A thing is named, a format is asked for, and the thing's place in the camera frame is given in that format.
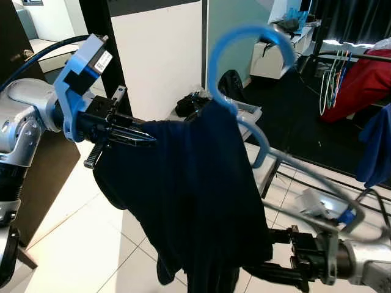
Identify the black wooden door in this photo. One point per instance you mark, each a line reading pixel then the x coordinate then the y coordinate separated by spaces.
pixel 49 177

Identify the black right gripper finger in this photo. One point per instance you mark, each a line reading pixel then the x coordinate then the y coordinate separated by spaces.
pixel 272 273
pixel 281 235

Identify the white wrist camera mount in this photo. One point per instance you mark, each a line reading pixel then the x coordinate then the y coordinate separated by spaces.
pixel 70 97
pixel 317 204

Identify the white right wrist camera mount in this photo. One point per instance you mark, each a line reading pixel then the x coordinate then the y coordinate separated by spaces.
pixel 317 204

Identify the black curtain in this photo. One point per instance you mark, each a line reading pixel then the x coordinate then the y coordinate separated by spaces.
pixel 354 18

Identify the thin plastic clothes hanger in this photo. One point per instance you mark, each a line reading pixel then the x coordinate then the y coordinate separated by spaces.
pixel 212 76

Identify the red hanging garment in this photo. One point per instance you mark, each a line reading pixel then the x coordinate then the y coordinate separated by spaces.
pixel 360 85

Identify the grey storage tray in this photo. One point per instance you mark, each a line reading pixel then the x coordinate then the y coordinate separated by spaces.
pixel 250 111

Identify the black door post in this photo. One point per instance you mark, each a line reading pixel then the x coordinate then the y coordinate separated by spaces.
pixel 98 15

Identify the dark metal clothes rail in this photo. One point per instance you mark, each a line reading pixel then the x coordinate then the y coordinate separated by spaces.
pixel 360 56

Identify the blue plastic bag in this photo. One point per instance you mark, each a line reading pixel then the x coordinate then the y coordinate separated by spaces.
pixel 299 13

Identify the white low cabinet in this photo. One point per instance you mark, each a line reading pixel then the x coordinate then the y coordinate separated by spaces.
pixel 275 61

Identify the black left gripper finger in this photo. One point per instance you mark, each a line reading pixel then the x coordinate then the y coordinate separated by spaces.
pixel 131 132
pixel 131 141

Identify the blue hanging garment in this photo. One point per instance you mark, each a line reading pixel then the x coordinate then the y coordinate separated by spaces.
pixel 376 146

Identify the dark navy shirt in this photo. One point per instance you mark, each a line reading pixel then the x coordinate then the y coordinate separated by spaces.
pixel 195 201

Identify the black backpack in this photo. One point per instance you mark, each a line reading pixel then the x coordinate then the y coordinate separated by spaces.
pixel 231 85

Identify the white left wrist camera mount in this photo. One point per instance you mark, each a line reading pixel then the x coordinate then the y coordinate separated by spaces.
pixel 70 97

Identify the black bag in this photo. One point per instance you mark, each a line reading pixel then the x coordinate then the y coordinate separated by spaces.
pixel 287 24

